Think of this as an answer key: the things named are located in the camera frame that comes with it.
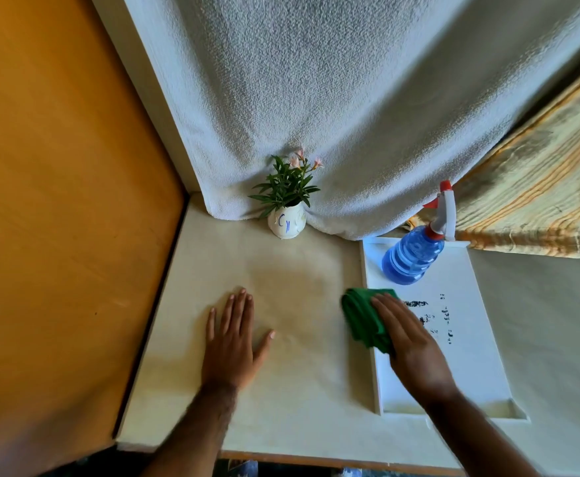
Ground green cleaning cloth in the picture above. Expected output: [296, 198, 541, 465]
[341, 288, 401, 354]

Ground blue spray bottle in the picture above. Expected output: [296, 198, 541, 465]
[381, 181, 458, 286]

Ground green plant with pink flowers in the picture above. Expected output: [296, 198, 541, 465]
[248, 148, 324, 218]

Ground yellow striped cloth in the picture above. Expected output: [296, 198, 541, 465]
[404, 54, 580, 260]

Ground person's right hand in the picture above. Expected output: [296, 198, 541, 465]
[371, 292, 461, 409]

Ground person's left hand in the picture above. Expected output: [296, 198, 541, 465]
[201, 288, 276, 391]

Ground white terry towel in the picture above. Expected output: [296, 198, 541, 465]
[121, 0, 580, 242]

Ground white ceramic vase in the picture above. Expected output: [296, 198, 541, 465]
[268, 202, 307, 240]

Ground orange wooden panel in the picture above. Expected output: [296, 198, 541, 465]
[0, 0, 187, 477]

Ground white rectangular board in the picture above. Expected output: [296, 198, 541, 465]
[360, 237, 530, 424]

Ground person's left forearm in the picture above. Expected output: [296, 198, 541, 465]
[140, 382, 241, 477]

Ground person's right forearm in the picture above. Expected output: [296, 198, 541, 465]
[423, 387, 529, 477]

